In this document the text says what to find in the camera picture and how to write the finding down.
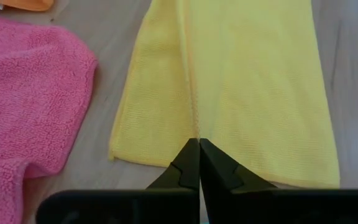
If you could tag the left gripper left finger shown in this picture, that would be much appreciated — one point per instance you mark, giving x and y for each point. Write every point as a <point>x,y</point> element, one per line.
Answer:
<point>129,207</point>

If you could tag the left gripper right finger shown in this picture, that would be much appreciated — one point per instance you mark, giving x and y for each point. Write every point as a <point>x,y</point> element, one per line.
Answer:
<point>275,207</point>

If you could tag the yellow microfiber towel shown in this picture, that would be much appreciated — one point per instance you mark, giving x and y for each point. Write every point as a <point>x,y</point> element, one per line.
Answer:
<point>244,93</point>

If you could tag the pink microfiber towel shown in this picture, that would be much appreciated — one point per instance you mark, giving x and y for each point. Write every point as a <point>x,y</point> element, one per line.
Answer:
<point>26,109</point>

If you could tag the orange microfiber towel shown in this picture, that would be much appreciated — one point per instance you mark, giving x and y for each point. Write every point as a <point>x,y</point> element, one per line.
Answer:
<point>30,4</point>

